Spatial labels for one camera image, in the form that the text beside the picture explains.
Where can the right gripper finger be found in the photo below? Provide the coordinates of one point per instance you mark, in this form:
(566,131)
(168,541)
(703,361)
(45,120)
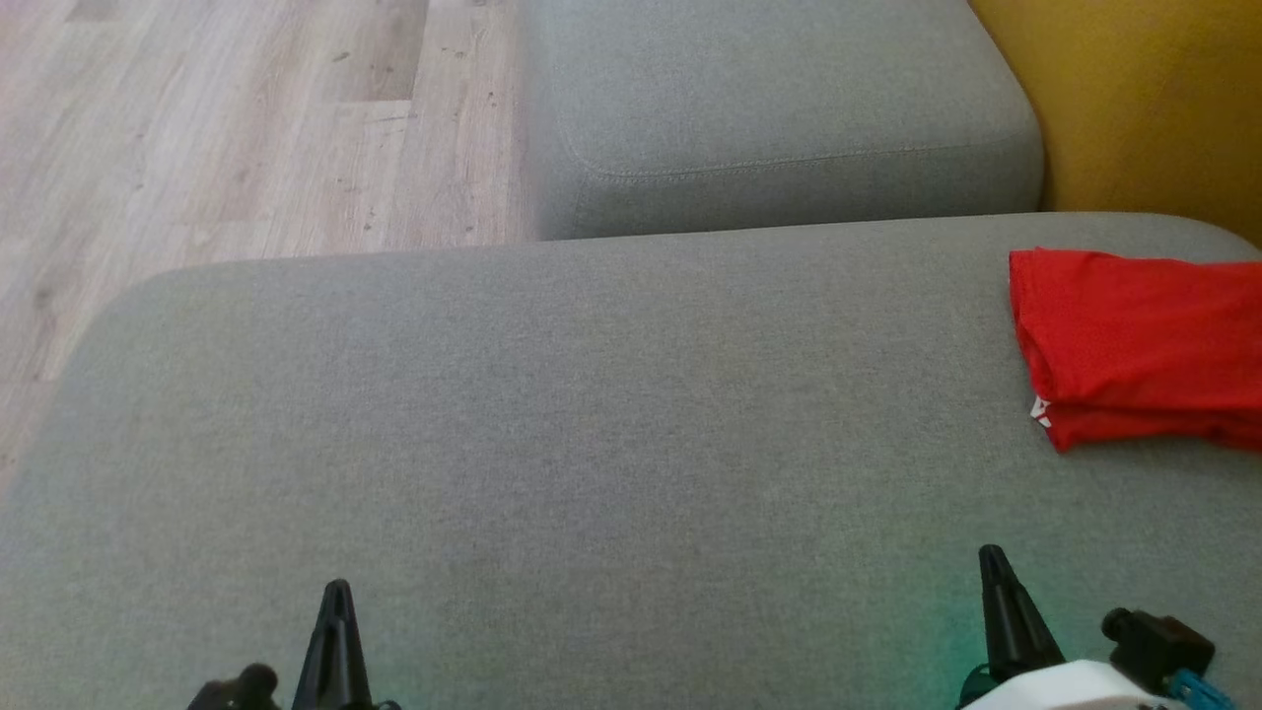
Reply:
(1016,631)

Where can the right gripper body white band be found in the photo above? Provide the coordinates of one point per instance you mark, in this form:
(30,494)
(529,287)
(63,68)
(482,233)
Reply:
(1065,690)

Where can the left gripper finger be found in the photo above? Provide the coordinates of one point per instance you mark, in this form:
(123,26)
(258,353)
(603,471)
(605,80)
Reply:
(353,671)
(320,661)

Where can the red shorts with white stripes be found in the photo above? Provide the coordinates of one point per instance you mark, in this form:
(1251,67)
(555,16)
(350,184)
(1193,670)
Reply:
(1134,335)

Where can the grey sofa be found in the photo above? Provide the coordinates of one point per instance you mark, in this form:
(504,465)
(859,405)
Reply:
(592,444)

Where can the yellow sofa cushion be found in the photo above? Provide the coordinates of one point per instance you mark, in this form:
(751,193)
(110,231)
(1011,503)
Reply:
(1154,99)

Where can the small grey sofa cushion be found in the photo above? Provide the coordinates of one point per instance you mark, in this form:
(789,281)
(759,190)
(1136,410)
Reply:
(769,89)

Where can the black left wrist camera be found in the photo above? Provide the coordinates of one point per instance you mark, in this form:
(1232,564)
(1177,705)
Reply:
(237,690)

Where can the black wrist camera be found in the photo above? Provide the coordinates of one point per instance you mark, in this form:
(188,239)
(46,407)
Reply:
(237,690)
(1158,646)

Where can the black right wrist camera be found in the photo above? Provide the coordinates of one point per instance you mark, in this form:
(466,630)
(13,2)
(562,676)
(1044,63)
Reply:
(1158,646)

